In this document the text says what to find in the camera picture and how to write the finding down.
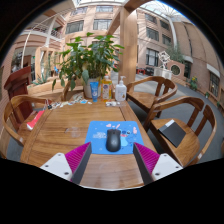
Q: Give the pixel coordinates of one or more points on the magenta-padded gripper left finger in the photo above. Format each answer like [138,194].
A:
[60,165]

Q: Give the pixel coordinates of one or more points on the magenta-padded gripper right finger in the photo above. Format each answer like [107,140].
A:
[160,166]

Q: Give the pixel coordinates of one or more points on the black computer mouse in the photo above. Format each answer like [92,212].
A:
[113,141]

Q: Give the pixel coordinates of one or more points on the blue printed mouse pad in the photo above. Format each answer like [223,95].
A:
[96,136]

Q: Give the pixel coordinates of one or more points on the black notebook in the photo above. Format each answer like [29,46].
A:
[172,133]

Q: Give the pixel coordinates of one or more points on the blue tube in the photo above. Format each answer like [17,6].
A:
[94,91]

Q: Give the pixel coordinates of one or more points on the white pump bottle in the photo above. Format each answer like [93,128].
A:
[120,92]

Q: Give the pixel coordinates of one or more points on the spiky green plant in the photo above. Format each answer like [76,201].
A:
[43,75]

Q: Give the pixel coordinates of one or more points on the white abstract sculpture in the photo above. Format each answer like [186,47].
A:
[164,61]

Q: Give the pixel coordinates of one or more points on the green potted plant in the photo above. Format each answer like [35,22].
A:
[90,56]

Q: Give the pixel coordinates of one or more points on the dark red wooden pedestal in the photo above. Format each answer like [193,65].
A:
[18,86]

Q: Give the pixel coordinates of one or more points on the tall wooden beam frame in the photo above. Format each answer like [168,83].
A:
[128,43]

